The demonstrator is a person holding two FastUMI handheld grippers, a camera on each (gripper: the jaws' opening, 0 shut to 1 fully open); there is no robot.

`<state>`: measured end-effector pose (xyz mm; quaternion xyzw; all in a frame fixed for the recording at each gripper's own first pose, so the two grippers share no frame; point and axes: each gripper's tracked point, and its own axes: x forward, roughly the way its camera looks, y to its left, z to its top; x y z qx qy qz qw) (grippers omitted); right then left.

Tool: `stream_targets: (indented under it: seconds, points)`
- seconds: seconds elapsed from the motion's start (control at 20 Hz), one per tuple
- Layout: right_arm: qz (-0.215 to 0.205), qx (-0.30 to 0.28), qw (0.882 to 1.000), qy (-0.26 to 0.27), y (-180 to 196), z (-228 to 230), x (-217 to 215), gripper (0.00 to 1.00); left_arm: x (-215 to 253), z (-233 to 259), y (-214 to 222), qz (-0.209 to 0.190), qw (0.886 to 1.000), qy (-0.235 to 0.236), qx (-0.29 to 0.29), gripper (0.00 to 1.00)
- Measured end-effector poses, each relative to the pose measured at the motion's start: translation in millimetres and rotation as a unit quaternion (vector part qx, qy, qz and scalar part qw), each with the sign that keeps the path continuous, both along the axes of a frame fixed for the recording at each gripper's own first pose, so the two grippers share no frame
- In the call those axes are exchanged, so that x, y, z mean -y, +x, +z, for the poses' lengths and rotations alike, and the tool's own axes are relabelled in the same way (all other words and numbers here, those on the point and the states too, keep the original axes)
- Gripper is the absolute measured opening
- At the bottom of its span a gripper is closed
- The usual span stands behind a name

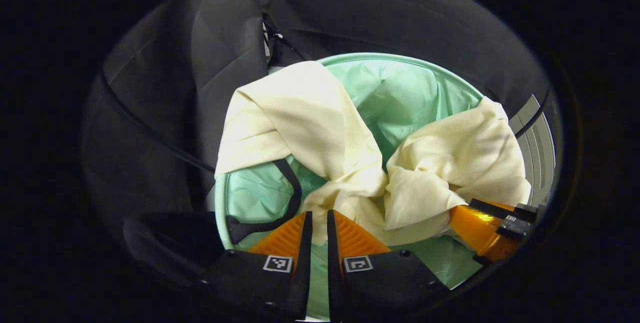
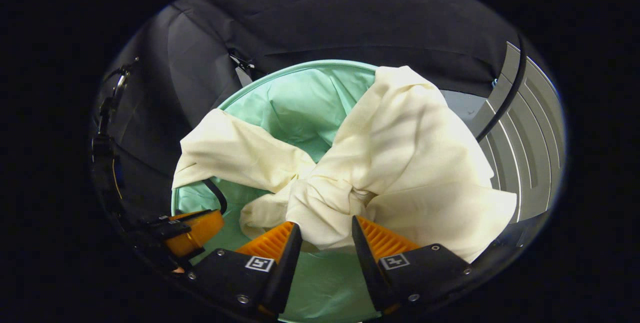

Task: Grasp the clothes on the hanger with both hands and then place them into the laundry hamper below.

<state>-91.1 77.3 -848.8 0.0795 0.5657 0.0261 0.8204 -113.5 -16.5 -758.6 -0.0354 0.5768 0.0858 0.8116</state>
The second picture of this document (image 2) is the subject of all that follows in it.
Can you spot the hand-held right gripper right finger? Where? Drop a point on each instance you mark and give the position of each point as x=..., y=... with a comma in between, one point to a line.
x=370, y=268

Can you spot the black backdrop cloth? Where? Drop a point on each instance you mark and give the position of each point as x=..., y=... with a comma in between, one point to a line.
x=350, y=18

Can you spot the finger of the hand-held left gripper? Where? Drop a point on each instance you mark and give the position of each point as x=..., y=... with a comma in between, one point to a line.
x=200, y=230

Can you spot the cream collared shirt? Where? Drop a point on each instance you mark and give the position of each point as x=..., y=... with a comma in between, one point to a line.
x=400, y=163

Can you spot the black clothes rail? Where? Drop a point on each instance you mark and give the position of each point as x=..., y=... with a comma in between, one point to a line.
x=510, y=98

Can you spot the green laundry hamper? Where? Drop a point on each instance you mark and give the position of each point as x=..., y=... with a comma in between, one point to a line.
x=300, y=108

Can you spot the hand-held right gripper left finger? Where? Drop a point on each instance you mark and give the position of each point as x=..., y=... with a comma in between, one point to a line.
x=280, y=273

